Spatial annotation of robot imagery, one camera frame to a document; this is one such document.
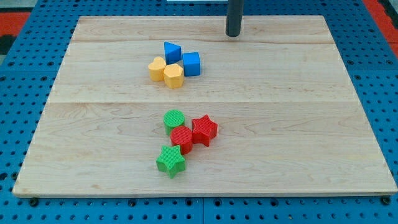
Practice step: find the yellow heart block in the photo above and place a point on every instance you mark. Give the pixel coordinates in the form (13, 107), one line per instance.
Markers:
(156, 69)

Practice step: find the yellow hexagon block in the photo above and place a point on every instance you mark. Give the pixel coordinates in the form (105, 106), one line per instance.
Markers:
(174, 76)

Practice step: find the red star block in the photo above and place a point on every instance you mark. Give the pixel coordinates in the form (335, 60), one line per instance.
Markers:
(203, 130)

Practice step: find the red cylinder block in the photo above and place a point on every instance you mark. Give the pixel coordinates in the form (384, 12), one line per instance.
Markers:
(182, 136)

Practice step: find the blue cube block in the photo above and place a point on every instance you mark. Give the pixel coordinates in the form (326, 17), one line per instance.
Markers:
(191, 64)

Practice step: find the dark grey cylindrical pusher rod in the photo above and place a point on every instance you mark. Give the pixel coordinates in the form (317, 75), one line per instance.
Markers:
(234, 17)

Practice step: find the green cylinder block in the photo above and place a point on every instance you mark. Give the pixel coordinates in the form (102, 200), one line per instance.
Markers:
(173, 119)

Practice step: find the green star block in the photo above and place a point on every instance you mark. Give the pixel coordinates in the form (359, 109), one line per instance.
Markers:
(171, 161)

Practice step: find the light wooden board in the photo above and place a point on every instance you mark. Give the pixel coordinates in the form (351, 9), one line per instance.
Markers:
(289, 120)

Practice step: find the blue triangular prism block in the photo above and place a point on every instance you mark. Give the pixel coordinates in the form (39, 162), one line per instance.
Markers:
(173, 53)

